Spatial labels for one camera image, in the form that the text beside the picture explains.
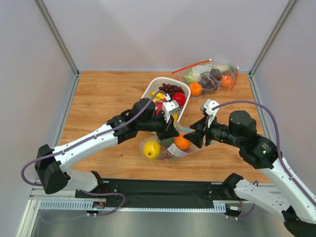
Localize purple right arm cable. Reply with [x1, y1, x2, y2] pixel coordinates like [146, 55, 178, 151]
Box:
[211, 100, 316, 220]

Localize blue zip top bag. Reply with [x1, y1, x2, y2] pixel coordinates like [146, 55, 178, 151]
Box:
[139, 123, 198, 160]

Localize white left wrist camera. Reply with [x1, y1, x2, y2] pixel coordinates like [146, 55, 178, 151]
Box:
[162, 100, 180, 122]

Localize orange in red bag back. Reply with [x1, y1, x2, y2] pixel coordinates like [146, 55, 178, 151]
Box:
[221, 75, 234, 88]

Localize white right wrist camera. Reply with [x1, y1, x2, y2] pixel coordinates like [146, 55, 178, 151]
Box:
[201, 99, 219, 128]

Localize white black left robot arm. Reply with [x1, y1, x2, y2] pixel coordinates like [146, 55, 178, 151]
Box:
[35, 98, 180, 195]

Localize dark red grape bunch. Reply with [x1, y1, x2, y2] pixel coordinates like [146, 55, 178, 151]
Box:
[158, 83, 184, 97]

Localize yellow fake bananas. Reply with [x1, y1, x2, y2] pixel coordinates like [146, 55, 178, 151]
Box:
[151, 91, 165, 102]

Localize orange in red bag front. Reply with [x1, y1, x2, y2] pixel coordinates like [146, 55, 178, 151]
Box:
[189, 82, 202, 97]

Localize red zip top bag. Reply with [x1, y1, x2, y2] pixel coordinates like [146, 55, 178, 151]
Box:
[172, 59, 239, 98]

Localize aluminium frame rail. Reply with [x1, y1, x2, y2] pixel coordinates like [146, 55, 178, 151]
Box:
[35, 0, 80, 145]
[248, 0, 299, 183]

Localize white slotted cable duct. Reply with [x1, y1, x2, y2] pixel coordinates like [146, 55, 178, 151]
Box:
[39, 199, 228, 213]

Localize pink fake dragon fruit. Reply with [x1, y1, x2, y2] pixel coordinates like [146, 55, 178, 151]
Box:
[155, 99, 166, 115]

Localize fake lychee bunch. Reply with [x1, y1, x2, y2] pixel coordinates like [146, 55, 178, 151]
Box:
[158, 146, 189, 160]

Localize orange in red bag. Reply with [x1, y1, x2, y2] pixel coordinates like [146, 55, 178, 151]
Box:
[221, 75, 234, 88]
[189, 82, 202, 97]

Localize aluminium frame rail right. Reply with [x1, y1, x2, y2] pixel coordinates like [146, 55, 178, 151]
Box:
[248, 0, 299, 183]

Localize white perforated plastic basket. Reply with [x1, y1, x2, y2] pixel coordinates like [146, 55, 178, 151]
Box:
[141, 77, 191, 122]

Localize bagged dark grapes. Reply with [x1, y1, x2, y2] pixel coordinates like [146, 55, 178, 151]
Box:
[199, 69, 222, 92]

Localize red fake apple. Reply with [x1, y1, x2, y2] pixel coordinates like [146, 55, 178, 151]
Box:
[171, 92, 186, 107]

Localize pale green fake cabbage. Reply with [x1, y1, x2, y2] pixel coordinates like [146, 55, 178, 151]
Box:
[184, 70, 199, 84]

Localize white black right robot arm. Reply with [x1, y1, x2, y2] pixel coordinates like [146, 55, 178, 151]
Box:
[184, 111, 316, 237]

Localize aluminium frame rail left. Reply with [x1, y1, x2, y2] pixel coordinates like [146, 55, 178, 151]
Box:
[35, 0, 80, 145]

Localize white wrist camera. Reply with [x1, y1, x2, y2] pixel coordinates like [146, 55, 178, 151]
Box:
[162, 100, 180, 122]
[201, 99, 219, 128]

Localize orange fake orange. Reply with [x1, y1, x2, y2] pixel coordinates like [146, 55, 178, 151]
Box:
[174, 135, 191, 150]

